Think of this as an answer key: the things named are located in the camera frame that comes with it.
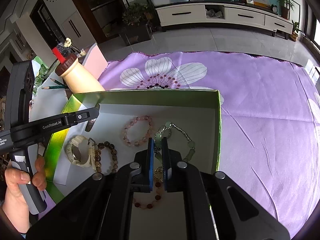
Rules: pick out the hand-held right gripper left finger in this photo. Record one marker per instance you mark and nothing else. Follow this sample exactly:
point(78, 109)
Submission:
point(150, 165)

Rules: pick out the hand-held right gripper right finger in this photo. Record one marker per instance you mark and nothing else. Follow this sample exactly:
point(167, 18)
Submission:
point(165, 165)

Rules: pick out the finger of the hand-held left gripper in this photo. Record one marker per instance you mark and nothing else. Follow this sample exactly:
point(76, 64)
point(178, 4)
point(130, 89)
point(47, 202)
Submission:
point(82, 116)

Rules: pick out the silver bangle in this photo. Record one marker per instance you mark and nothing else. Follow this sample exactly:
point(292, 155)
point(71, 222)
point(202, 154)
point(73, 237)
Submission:
point(90, 125)

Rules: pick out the cream wrist watch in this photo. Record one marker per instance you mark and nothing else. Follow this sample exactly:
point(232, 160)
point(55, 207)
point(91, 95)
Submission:
point(75, 157)

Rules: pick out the green cardboard box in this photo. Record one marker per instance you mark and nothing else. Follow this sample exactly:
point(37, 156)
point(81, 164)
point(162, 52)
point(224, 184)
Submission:
point(200, 120)

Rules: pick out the person's left hand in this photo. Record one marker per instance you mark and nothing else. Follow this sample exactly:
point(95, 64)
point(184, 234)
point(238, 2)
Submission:
point(15, 190)

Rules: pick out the green pencil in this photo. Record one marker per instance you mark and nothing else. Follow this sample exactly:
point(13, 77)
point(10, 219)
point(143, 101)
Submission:
point(55, 87)
point(58, 82)

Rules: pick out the cream bottle-shaped pen holder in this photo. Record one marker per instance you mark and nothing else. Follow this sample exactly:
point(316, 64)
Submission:
point(80, 76)

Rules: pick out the green white carton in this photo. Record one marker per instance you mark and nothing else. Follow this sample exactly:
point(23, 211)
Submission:
point(41, 75)

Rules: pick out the grey remote control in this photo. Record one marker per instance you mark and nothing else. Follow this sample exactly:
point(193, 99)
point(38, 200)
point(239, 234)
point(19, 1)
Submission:
point(63, 50)

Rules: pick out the purple floral cloth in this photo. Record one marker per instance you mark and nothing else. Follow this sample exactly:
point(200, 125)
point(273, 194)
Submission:
point(262, 130)

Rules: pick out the leafy plants on stand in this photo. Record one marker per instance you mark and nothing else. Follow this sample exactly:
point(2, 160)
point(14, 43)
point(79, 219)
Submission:
point(136, 17)

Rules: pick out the white tv cabinet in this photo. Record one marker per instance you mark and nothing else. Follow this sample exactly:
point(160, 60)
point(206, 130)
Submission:
point(225, 15)

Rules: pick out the small potted plant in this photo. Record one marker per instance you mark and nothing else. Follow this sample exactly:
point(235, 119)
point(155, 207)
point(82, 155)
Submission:
point(295, 33)

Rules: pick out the white desk calendar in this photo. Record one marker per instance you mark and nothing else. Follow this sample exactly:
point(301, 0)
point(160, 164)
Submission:
point(257, 0)

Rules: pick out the black alarm clock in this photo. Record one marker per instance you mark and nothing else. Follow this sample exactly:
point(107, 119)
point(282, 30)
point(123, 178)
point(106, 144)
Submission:
point(274, 8)

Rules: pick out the tall potted plant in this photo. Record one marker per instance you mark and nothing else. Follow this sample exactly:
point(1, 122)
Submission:
point(285, 8)

